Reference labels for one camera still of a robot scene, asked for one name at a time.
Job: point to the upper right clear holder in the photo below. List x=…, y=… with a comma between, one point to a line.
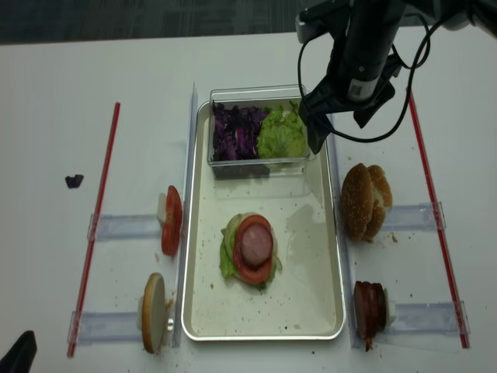
x=419, y=217

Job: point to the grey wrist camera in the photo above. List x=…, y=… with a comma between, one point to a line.
x=327, y=17

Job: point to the tomato slice on sandwich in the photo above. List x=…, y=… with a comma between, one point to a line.
x=251, y=275

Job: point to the standing tomato slices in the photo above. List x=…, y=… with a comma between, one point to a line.
x=173, y=221

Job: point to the purple cabbage scrap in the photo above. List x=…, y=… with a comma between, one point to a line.
x=74, y=182

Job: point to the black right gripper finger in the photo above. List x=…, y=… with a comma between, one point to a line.
x=19, y=358

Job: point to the right red rail strip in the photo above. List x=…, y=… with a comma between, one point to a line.
x=451, y=279

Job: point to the white tomato pusher block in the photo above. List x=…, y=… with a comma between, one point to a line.
x=161, y=213

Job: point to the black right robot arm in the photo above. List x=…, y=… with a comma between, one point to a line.
x=92, y=126

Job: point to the sliced meat patties stack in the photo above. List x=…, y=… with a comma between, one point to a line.
x=370, y=303

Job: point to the left red rail strip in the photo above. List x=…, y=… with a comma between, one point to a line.
x=75, y=321

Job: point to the red rail strip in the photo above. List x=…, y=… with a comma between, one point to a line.
x=451, y=279
x=75, y=321

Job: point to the metal baking tray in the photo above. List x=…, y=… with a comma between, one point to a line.
x=305, y=299

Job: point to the standing bun half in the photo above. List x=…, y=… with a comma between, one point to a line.
x=154, y=315

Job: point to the sesame burger buns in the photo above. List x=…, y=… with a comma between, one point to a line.
x=366, y=198

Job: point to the white bun pusher block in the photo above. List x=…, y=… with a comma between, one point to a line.
x=139, y=313

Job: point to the clear plastic salad box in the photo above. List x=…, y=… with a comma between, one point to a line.
x=267, y=96

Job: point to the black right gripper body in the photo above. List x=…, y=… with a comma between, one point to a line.
x=360, y=84

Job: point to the clear holder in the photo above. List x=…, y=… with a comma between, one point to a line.
x=419, y=217
x=113, y=227
x=103, y=327
x=425, y=318

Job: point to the meat patty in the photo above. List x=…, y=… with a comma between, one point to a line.
x=256, y=244

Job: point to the purple cabbage leaves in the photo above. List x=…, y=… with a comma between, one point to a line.
x=236, y=131

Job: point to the green lettuce in box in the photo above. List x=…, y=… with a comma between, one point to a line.
x=282, y=134

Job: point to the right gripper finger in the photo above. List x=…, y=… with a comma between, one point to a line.
x=318, y=126
x=362, y=117

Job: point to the white meat pusher block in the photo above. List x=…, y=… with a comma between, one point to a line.
x=390, y=309

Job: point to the lower right clear holder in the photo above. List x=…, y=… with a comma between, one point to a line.
x=425, y=318

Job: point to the sandwich stack base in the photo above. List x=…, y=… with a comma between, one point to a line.
x=227, y=265

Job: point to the lower left clear holder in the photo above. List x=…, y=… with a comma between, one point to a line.
x=103, y=327

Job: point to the left clear long rail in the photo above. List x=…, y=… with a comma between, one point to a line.
x=184, y=213

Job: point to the upper left clear holder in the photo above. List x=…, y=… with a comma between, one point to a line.
x=113, y=227

